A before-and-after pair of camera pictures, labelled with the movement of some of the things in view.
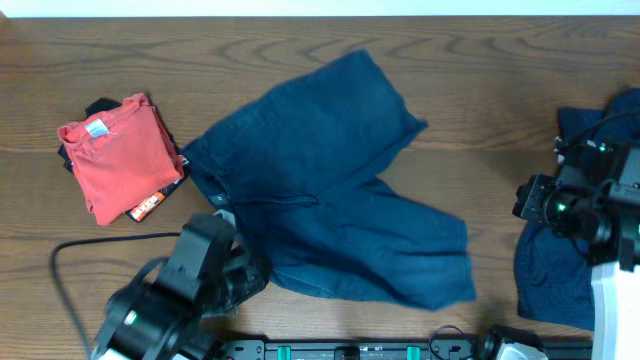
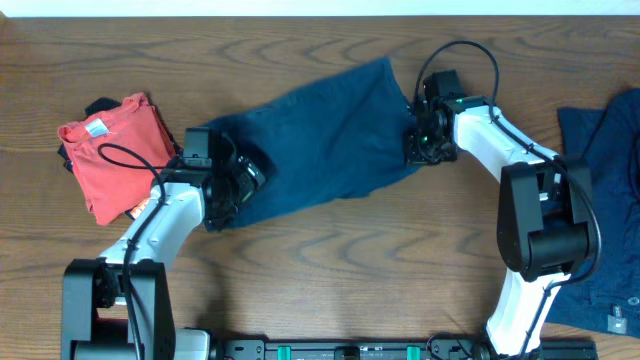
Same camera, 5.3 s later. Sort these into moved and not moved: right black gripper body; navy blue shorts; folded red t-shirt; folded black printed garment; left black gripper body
Moved: right black gripper body; left black gripper body; navy blue shorts
Not moved: folded black printed garment; folded red t-shirt
